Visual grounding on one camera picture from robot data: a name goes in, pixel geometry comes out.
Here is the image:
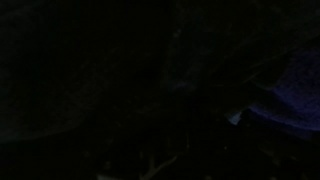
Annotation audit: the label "dark blue denim pants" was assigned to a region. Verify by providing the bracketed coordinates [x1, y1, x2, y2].
[0, 0, 319, 180]

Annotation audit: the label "blue checkered bed sheet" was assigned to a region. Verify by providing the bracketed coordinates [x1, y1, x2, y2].
[228, 112, 242, 125]

